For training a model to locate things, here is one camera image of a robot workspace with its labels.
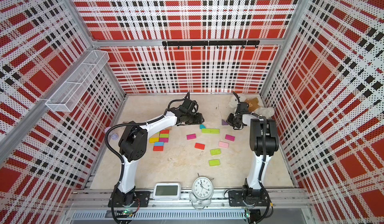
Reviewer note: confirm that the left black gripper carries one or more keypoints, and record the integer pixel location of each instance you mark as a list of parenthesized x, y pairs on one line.
[(199, 116)]

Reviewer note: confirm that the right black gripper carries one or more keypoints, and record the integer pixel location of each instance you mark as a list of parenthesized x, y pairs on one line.
[(228, 121)]

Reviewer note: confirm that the magenta block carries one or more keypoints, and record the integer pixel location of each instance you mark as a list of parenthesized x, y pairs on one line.
[(165, 140), (230, 138), (191, 136)]

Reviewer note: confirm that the light blue block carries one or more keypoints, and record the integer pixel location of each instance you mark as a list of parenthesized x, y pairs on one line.
[(159, 144)]

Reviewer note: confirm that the red block front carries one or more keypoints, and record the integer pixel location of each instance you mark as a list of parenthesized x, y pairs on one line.
[(158, 148)]

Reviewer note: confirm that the yellow rectangular block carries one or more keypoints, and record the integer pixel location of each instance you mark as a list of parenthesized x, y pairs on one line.
[(154, 140)]

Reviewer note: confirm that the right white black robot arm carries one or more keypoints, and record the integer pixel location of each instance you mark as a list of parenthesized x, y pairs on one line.
[(263, 142)]

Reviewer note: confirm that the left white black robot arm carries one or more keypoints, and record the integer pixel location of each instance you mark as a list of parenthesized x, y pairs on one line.
[(133, 144)]

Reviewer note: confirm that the pink block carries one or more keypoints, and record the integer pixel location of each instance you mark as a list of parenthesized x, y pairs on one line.
[(223, 144)]

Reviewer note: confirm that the red block centre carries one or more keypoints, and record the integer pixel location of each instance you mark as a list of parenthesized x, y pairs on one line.
[(200, 146)]

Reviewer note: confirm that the white teddy bear brown shirt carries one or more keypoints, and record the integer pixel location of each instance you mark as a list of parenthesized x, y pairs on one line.
[(255, 105)]

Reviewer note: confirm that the white analog alarm clock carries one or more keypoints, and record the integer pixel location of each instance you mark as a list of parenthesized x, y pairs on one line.
[(201, 193)]

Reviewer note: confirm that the white digital display device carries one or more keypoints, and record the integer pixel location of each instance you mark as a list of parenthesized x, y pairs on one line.
[(167, 191)]

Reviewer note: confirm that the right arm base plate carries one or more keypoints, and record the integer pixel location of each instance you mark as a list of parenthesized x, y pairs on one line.
[(240, 197)]

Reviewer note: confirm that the black hook rail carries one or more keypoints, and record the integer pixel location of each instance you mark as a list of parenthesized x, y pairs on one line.
[(211, 43)]

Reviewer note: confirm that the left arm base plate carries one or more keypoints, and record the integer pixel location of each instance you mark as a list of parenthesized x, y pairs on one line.
[(141, 198)]

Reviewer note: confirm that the white wire mesh basket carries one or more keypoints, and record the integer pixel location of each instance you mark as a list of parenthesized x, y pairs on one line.
[(68, 95)]

